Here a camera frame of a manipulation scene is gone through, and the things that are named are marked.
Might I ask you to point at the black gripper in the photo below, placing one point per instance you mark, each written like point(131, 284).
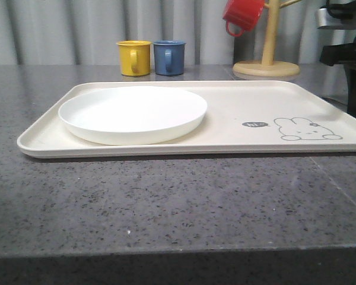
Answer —
point(344, 54)

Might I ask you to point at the white round plate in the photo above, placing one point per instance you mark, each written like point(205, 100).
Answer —
point(134, 115)

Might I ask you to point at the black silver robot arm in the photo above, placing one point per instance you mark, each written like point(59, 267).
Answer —
point(340, 17)

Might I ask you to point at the wooden mug tree stand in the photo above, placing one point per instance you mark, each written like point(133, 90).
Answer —
point(267, 66)

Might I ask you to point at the cream rabbit serving tray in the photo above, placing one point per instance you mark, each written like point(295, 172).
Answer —
point(242, 117)

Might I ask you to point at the red mug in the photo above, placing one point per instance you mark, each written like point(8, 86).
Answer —
point(242, 13)

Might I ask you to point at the blue mug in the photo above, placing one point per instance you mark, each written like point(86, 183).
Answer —
point(169, 57)

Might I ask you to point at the yellow mug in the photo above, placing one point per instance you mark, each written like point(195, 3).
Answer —
point(134, 57)

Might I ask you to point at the grey curtain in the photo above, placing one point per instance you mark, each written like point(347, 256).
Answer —
point(86, 32)

